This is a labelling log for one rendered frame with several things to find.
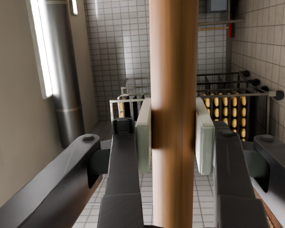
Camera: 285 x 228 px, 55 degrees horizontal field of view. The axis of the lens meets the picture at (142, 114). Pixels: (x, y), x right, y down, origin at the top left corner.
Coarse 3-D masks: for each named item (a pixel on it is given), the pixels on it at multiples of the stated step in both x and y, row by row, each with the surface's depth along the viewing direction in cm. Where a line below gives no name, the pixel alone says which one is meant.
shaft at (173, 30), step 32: (160, 0) 16; (192, 0) 16; (160, 32) 16; (192, 32) 16; (160, 64) 17; (192, 64) 17; (160, 96) 17; (192, 96) 17; (160, 128) 18; (192, 128) 18; (160, 160) 19; (192, 160) 19; (160, 192) 19; (192, 192) 20; (160, 224) 20
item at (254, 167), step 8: (216, 128) 17; (224, 128) 17; (248, 144) 14; (248, 152) 14; (256, 152) 13; (248, 160) 14; (256, 160) 13; (264, 160) 13; (248, 168) 14; (256, 168) 14; (264, 168) 13; (256, 176) 14; (264, 176) 14
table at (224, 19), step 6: (228, 0) 398; (228, 6) 400; (222, 12) 446; (228, 12) 402; (222, 18) 448; (228, 18) 404; (198, 24) 408; (204, 24) 407; (210, 24) 472; (216, 24) 471
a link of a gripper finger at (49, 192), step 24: (72, 144) 14; (96, 144) 14; (48, 168) 11; (72, 168) 11; (24, 192) 10; (48, 192) 10; (72, 192) 11; (0, 216) 8; (24, 216) 8; (48, 216) 9; (72, 216) 11
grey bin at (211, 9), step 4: (208, 0) 433; (212, 0) 408; (216, 0) 408; (220, 0) 407; (224, 0) 407; (208, 4) 434; (212, 4) 410; (216, 4) 409; (220, 4) 409; (224, 4) 408; (208, 8) 436; (212, 8) 411; (216, 8) 411; (220, 8) 410; (224, 8) 410; (208, 12) 441; (212, 12) 443; (216, 12) 451
